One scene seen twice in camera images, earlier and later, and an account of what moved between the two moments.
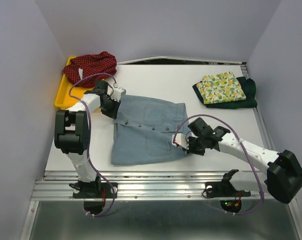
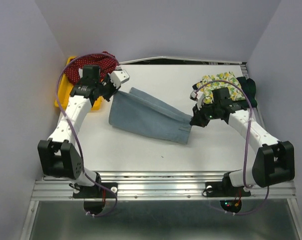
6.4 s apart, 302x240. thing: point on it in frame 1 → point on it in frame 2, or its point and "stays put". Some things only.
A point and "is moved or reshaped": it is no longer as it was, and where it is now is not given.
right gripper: x=191 y=150 → x=198 y=119
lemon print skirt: x=223 y=87 stays put
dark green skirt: x=249 y=88 stays put
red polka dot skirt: x=84 y=65 stays put
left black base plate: x=95 y=190 stays put
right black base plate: x=230 y=197 stays put
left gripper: x=113 y=113 → x=113 y=90
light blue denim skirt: x=143 y=131 is moved or reshaped
